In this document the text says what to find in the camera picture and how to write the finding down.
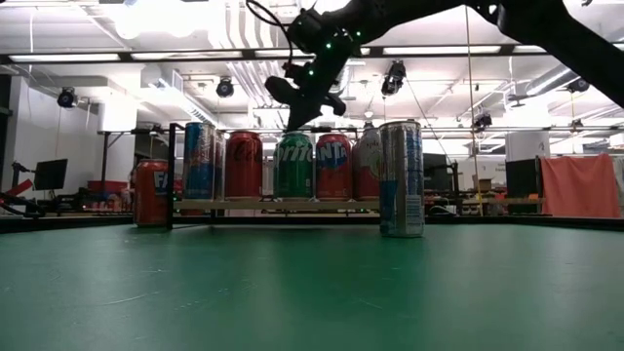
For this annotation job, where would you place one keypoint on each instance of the black overhead camera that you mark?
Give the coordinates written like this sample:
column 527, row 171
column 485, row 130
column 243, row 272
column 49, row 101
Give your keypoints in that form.
column 394, row 78

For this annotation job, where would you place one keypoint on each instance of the tall black-legged table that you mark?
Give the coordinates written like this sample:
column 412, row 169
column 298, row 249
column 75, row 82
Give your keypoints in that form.
column 104, row 161

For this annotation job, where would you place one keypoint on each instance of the green Sprite can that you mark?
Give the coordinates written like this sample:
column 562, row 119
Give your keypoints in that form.
column 293, row 170

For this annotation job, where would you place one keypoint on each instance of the red storage bin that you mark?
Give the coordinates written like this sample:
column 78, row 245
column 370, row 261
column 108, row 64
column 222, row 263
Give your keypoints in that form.
column 108, row 186

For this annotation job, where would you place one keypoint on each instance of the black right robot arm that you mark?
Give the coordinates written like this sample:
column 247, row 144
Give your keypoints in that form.
column 560, row 29

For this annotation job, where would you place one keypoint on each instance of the white and red Spindrift can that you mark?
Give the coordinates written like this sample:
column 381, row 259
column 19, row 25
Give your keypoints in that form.
column 366, row 166

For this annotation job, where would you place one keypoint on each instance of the red can with black label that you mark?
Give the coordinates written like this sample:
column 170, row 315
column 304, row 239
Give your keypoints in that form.
column 244, row 166

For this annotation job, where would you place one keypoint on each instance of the red Fanta can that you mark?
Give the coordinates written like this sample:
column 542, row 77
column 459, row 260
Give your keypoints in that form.
column 334, row 170
column 151, row 195

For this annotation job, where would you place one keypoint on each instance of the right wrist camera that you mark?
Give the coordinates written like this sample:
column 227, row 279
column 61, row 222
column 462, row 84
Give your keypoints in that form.
column 309, row 30

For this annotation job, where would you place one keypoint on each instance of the wooden shelf with black frame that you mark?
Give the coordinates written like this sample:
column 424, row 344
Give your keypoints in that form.
column 273, row 205

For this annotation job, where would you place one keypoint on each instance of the long ceiling light fixture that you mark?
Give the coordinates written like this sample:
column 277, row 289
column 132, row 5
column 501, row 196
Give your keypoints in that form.
column 439, row 50

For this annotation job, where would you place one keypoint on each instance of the black monitor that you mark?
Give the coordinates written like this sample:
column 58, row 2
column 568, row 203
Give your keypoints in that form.
column 521, row 178
column 51, row 174
column 437, row 170

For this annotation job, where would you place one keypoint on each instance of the cardboard box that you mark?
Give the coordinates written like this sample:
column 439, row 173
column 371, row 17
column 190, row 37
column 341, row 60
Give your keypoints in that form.
column 484, row 183

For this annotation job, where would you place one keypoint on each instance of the red hanging cloth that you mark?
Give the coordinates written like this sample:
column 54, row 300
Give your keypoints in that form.
column 580, row 187

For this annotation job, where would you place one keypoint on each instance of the green table mat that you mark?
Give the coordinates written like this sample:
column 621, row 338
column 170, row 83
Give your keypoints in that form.
column 341, row 302

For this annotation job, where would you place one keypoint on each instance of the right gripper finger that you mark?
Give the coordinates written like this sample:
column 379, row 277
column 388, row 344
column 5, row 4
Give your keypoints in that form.
column 336, row 105
column 300, row 109

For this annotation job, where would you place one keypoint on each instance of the white cabinet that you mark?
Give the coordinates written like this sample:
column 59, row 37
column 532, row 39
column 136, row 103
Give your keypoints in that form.
column 526, row 146

